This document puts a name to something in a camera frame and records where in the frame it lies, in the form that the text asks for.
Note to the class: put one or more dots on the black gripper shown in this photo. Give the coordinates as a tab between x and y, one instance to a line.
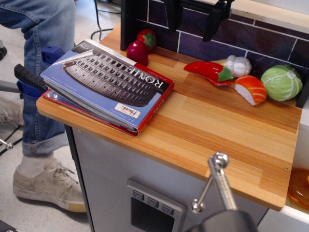
217	11

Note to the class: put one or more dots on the Rome travel book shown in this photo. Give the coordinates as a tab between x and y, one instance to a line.
121	92

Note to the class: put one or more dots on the red toy strawberry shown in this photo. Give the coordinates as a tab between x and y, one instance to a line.
148	37

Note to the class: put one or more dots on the red toy chili pepper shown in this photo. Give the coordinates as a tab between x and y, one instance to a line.
216	73

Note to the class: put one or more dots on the white toy garlic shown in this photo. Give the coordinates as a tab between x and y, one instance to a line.
238	66

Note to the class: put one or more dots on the dark red toy fruit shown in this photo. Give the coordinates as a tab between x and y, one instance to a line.
137	51

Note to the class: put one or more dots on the salmon sushi toy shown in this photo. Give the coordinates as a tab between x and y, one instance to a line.
251	89

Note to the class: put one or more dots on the green toy cabbage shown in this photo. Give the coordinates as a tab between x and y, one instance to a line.
282	82

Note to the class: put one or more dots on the grey toy oven cabinet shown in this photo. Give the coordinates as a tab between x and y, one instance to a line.
128	192

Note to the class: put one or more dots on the white sneaker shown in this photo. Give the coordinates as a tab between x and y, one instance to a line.
11	111
53	185

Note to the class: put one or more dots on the orange glass dish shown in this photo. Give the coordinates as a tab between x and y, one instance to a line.
298	189

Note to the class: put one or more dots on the small metal knob left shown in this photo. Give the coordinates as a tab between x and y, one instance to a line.
8	146

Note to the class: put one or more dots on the black vertical post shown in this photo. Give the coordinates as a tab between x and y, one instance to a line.
133	17

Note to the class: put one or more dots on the metal clamp screw handle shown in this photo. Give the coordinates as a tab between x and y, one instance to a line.
217	164

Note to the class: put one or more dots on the blue clamp with black handle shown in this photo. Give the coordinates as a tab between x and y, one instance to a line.
31	85

